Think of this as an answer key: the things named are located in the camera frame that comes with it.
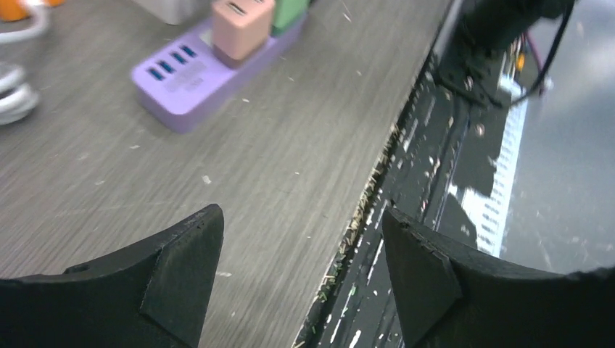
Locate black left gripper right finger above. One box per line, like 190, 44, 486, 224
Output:
382, 209, 614, 347

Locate pink plug adapter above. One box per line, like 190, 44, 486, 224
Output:
211, 0, 275, 69

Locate orange power strip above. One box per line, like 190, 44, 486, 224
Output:
1, 0, 65, 22

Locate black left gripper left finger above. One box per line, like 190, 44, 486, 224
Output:
1, 204, 224, 347

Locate purple power strip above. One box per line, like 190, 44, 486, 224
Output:
131, 14, 307, 133

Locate white coiled power cable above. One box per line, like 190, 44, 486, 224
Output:
0, 0, 51, 127

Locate green plug adapter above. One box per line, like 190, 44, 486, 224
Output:
271, 0, 310, 36

